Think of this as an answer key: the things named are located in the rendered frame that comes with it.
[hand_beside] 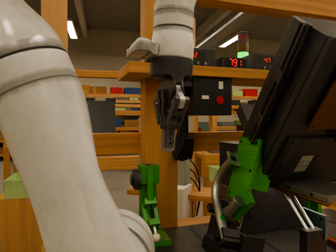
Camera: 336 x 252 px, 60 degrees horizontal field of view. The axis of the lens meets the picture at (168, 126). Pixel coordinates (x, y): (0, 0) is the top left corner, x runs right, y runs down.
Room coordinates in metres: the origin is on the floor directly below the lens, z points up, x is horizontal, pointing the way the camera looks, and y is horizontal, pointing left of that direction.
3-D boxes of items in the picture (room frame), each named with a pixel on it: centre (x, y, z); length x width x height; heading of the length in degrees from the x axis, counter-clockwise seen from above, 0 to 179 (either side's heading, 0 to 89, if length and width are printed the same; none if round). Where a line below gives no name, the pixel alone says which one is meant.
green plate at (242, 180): (0.96, -0.28, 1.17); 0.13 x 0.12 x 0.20; 108
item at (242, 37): (1.37, -0.35, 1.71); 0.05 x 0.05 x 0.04
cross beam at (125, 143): (1.40, -0.21, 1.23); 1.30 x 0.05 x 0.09; 108
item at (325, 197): (0.98, -0.44, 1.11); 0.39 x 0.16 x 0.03; 18
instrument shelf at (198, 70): (1.29, -0.25, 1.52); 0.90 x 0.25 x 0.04; 108
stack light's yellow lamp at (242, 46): (1.37, -0.35, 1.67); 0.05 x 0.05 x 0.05
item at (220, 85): (1.21, -0.16, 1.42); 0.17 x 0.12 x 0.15; 108
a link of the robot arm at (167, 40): (0.51, 0.01, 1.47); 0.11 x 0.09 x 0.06; 109
